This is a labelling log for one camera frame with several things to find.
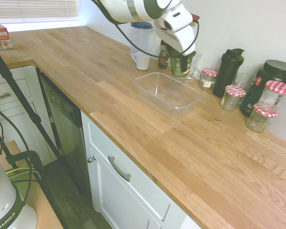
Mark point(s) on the clear glass tumbler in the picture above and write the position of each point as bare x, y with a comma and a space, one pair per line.
243, 80

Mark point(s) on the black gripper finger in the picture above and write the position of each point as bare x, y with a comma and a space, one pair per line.
183, 64
173, 53

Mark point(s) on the white window blind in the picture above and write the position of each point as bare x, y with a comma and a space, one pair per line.
33, 9

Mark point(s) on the black shaker bottle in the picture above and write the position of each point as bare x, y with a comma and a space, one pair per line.
226, 74

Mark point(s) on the stainless steel dishwasher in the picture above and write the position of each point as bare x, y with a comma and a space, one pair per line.
64, 124

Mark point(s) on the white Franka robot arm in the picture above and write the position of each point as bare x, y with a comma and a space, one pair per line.
124, 9

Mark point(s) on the clear pitcher with blue lid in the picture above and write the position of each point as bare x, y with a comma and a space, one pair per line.
140, 38

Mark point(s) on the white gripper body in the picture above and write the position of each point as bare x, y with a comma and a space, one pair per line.
178, 39

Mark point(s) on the large black protein tub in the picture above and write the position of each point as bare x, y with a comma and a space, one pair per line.
276, 70

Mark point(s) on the white ceramic mug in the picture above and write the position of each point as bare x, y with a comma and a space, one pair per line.
143, 61

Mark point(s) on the green cereal cup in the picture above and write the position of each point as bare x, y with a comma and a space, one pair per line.
177, 68

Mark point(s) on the small labelled jar checked lid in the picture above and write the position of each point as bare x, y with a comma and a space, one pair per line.
207, 80

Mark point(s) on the black camera tripod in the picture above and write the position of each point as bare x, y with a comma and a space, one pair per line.
19, 95

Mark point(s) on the silver cabinet knob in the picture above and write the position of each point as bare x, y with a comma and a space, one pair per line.
91, 159

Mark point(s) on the white kitchen drawer front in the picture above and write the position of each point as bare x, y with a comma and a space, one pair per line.
124, 171

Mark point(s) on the white kitchen cabinet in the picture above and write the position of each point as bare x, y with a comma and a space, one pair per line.
19, 100

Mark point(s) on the empty jar red checked lid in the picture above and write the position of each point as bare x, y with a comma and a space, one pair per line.
258, 121
231, 99
274, 97

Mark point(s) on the red and white carton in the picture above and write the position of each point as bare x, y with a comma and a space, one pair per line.
6, 44
1, 32

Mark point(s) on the clear plastic rectangular container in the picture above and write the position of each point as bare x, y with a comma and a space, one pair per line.
168, 95

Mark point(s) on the dark glass bottle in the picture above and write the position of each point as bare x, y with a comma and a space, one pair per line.
162, 60

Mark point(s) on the wooden robot mounting board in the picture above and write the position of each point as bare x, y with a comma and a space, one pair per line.
41, 205

